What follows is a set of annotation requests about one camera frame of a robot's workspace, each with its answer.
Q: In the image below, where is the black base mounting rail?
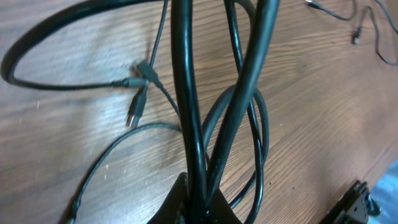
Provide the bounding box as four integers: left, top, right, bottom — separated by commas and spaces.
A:
319, 180, 381, 224

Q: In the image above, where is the black usb cable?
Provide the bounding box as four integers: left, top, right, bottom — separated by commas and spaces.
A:
0, 0, 280, 224

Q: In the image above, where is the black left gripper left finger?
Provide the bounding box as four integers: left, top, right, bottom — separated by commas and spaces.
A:
147, 172, 187, 224

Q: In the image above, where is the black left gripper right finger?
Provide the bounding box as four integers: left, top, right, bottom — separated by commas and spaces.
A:
206, 189, 241, 224

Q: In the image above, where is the thin black separated cable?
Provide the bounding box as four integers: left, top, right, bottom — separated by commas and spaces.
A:
304, 0, 398, 67

